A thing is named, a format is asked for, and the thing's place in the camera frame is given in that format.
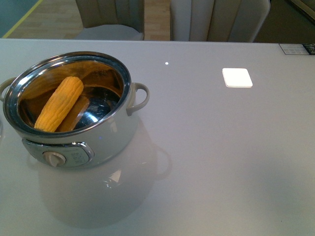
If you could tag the white electric cooking pot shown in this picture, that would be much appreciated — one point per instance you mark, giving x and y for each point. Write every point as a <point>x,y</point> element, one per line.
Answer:
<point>100,124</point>

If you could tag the right beige chair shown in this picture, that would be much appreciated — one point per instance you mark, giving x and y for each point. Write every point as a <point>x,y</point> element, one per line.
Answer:
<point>217,20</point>

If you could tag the left beige chair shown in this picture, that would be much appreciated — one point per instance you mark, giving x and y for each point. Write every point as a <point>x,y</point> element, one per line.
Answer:
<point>111,19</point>

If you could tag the yellow corn cob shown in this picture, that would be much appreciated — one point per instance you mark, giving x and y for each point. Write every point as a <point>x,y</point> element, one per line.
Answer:
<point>59,104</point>

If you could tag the glass pot lid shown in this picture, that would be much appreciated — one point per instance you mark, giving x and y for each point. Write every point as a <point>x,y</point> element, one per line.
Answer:
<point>1,129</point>

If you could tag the beige chair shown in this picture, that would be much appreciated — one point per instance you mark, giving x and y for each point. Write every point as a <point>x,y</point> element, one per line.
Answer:
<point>217,20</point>
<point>111,19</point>

